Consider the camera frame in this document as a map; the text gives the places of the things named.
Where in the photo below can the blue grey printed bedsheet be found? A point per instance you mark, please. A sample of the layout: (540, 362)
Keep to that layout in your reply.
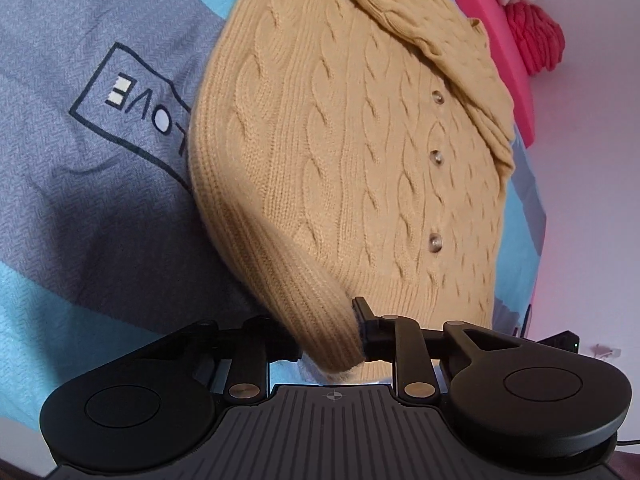
(100, 185)

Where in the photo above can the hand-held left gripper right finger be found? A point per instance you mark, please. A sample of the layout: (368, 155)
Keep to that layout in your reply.
(361, 327)

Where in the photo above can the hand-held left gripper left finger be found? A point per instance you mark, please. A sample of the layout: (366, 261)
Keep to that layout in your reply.
(282, 346)

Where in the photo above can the stack of folded red clothes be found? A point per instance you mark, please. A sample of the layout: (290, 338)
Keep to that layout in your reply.
(535, 35)

